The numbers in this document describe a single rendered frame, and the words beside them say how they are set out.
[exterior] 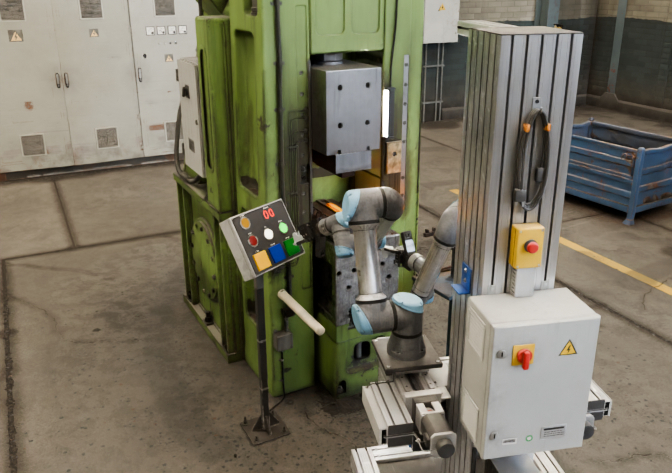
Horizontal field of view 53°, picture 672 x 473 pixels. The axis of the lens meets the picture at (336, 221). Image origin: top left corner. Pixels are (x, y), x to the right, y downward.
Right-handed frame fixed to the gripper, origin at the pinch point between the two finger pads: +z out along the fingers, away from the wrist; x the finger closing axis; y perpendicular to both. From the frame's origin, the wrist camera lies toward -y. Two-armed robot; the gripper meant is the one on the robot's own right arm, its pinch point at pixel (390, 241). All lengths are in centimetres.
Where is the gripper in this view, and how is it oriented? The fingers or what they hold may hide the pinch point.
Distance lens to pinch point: 320.1
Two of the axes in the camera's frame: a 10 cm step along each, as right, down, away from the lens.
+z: -4.7, -3.0, 8.3
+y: 0.1, 9.4, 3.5
